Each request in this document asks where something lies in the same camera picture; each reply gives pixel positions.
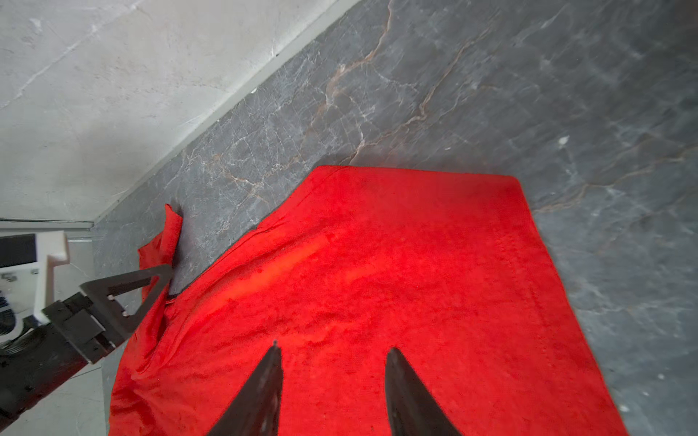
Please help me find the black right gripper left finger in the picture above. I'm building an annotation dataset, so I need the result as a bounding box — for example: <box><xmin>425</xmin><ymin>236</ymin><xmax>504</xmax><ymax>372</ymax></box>
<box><xmin>208</xmin><ymin>343</ymin><xmax>283</xmax><ymax>436</ymax></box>

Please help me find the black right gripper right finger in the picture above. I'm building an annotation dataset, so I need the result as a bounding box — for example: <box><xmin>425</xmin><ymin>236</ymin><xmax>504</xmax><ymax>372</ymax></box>
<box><xmin>385</xmin><ymin>347</ymin><xmax>461</xmax><ymax>436</ymax></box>

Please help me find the red t-shirt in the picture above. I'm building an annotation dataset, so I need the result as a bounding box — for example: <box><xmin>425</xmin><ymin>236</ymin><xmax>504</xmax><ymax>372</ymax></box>
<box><xmin>109</xmin><ymin>165</ymin><xmax>626</xmax><ymax>435</ymax></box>

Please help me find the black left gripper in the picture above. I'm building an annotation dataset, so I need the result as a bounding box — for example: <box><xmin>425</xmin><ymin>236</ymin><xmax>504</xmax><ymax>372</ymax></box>
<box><xmin>1</xmin><ymin>265</ymin><xmax>173</xmax><ymax>430</ymax></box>

